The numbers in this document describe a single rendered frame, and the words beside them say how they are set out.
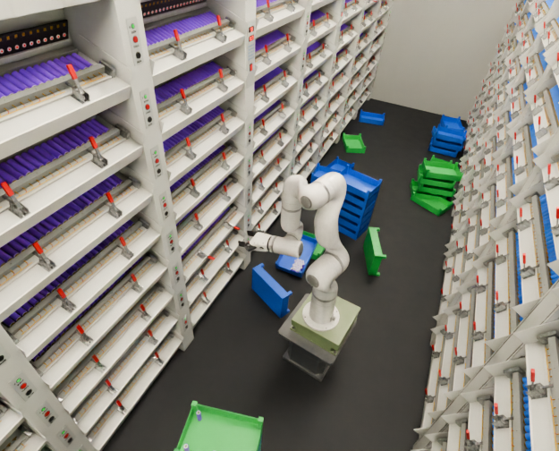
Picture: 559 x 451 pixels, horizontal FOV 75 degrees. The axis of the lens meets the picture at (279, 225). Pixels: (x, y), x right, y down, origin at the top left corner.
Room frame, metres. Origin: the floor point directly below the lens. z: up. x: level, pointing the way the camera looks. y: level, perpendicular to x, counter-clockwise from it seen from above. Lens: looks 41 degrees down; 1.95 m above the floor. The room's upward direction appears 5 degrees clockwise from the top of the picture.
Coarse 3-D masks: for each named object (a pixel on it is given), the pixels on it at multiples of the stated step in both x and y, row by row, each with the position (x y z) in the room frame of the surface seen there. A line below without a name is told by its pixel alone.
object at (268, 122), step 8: (280, 104) 2.32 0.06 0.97; (288, 104) 2.37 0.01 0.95; (296, 104) 2.36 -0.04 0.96; (264, 112) 2.17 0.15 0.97; (272, 112) 2.19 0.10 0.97; (280, 112) 2.23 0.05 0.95; (288, 112) 2.31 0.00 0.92; (256, 120) 2.05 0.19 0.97; (264, 120) 2.07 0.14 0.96; (272, 120) 2.14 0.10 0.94; (280, 120) 2.18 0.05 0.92; (256, 128) 1.98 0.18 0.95; (264, 128) 1.98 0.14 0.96; (272, 128) 2.06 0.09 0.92; (256, 136) 1.93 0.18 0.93; (264, 136) 1.96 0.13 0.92; (256, 144) 1.86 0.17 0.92
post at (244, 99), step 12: (216, 0) 1.77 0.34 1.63; (228, 0) 1.75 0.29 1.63; (240, 0) 1.73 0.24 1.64; (252, 0) 1.78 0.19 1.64; (240, 12) 1.73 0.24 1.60; (252, 12) 1.78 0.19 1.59; (240, 48) 1.73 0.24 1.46; (240, 60) 1.73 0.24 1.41; (240, 96) 1.73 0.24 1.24; (252, 96) 1.79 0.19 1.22; (252, 108) 1.79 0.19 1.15; (252, 120) 1.79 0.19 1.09; (240, 132) 1.73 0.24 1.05; (252, 132) 1.80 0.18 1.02; (240, 144) 1.73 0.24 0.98; (252, 144) 1.80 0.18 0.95; (252, 156) 1.80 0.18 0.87; (240, 168) 1.73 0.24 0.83; (240, 228) 1.73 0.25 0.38
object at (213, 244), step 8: (240, 208) 1.73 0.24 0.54; (224, 216) 1.65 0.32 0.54; (232, 216) 1.67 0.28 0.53; (240, 216) 1.69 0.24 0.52; (216, 224) 1.57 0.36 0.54; (232, 224) 1.61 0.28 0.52; (224, 232) 1.53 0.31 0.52; (216, 240) 1.46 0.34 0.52; (208, 248) 1.39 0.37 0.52; (192, 264) 1.26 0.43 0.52; (200, 264) 1.29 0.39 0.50; (184, 272) 1.20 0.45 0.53; (192, 272) 1.22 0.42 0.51
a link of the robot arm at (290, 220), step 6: (282, 210) 1.26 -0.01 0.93; (288, 210) 1.24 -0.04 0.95; (300, 210) 1.26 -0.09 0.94; (282, 216) 1.26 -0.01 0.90; (288, 216) 1.24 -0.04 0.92; (294, 216) 1.24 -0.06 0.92; (300, 216) 1.27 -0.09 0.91; (282, 222) 1.26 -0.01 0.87; (288, 222) 1.24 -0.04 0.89; (294, 222) 1.24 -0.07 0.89; (300, 222) 1.31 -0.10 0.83; (288, 228) 1.24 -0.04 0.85; (294, 228) 1.25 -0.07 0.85; (300, 228) 1.34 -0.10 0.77; (294, 234) 1.34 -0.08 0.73; (300, 234) 1.35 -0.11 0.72; (300, 240) 1.34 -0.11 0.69
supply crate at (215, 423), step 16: (192, 416) 0.60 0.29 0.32; (208, 416) 0.61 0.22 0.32; (224, 416) 0.62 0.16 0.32; (240, 416) 0.61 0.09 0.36; (192, 432) 0.54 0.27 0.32; (208, 432) 0.55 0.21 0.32; (224, 432) 0.55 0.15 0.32; (240, 432) 0.56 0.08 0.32; (256, 432) 0.56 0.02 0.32; (176, 448) 0.46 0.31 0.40; (192, 448) 0.49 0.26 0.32; (208, 448) 0.49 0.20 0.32; (224, 448) 0.50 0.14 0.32; (240, 448) 0.50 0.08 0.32; (256, 448) 0.49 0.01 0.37
